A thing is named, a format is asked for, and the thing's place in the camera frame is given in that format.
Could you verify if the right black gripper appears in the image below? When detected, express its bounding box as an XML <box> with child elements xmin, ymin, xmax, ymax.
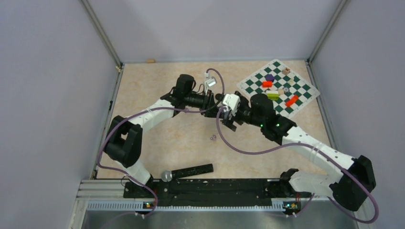
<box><xmin>221</xmin><ymin>97</ymin><xmax>265</xmax><ymax>131</ymax></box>

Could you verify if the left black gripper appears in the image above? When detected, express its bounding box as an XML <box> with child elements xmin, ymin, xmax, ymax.
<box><xmin>184</xmin><ymin>89</ymin><xmax>224</xmax><ymax>118</ymax></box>

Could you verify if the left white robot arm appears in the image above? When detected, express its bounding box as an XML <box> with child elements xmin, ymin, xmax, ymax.
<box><xmin>103</xmin><ymin>73</ymin><xmax>217</xmax><ymax>197</ymax></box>

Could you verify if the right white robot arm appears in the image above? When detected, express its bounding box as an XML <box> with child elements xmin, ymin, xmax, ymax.
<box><xmin>215</xmin><ymin>92</ymin><xmax>376</xmax><ymax>212</ymax></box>

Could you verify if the yellow green block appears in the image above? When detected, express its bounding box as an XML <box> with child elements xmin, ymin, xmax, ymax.
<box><xmin>266</xmin><ymin>91</ymin><xmax>280</xmax><ymax>101</ymax></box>

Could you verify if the red block upper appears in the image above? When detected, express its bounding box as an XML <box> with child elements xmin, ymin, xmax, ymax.
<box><xmin>262</xmin><ymin>81</ymin><xmax>273</xmax><ymax>88</ymax></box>

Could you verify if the red block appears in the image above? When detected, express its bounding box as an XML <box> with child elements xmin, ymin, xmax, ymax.
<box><xmin>285</xmin><ymin>95</ymin><xmax>299</xmax><ymax>107</ymax></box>
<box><xmin>262</xmin><ymin>81</ymin><xmax>273</xmax><ymax>88</ymax></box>

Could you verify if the purple block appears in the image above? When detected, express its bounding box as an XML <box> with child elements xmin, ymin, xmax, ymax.
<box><xmin>265</xmin><ymin>74</ymin><xmax>275</xmax><ymax>82</ymax></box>

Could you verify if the red block lower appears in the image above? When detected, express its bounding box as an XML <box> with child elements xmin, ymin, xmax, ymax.
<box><xmin>285</xmin><ymin>95</ymin><xmax>299</xmax><ymax>107</ymax></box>

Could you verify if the green white chessboard mat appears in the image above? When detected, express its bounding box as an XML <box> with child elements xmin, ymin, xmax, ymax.
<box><xmin>237</xmin><ymin>59</ymin><xmax>320</xmax><ymax>118</ymax></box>

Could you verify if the small wooden cube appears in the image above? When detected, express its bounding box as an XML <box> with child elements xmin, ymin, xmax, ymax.
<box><xmin>282</xmin><ymin>68</ymin><xmax>290</xmax><ymax>75</ymax></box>

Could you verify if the black microphone silver head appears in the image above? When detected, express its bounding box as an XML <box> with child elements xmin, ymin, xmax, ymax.
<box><xmin>161</xmin><ymin>164</ymin><xmax>213</xmax><ymax>182</ymax></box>

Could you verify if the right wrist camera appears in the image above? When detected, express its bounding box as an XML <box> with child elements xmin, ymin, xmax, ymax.
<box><xmin>222</xmin><ymin>94</ymin><xmax>240</xmax><ymax>116</ymax></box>

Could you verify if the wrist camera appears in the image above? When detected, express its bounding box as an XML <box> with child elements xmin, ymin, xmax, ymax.
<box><xmin>204</xmin><ymin>72</ymin><xmax>217</xmax><ymax>89</ymax></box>
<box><xmin>222</xmin><ymin>94</ymin><xmax>240</xmax><ymax>116</ymax></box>

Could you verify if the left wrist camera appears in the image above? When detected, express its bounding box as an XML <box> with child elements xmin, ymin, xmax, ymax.
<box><xmin>204</xmin><ymin>72</ymin><xmax>217</xmax><ymax>89</ymax></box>

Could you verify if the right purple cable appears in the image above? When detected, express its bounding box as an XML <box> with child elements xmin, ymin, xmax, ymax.
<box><xmin>216</xmin><ymin>107</ymin><xmax>379</xmax><ymax>224</ymax></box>

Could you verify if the purple cable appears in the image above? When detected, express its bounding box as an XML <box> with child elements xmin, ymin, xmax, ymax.
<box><xmin>216</xmin><ymin>107</ymin><xmax>379</xmax><ymax>224</ymax></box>
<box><xmin>95</xmin><ymin>68</ymin><xmax>225</xmax><ymax>219</ymax></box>

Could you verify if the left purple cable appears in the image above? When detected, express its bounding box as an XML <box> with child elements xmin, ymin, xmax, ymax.
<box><xmin>95</xmin><ymin>68</ymin><xmax>225</xmax><ymax>219</ymax></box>

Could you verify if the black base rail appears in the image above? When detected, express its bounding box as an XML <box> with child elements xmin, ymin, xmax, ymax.
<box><xmin>123</xmin><ymin>178</ymin><xmax>286</xmax><ymax>207</ymax></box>

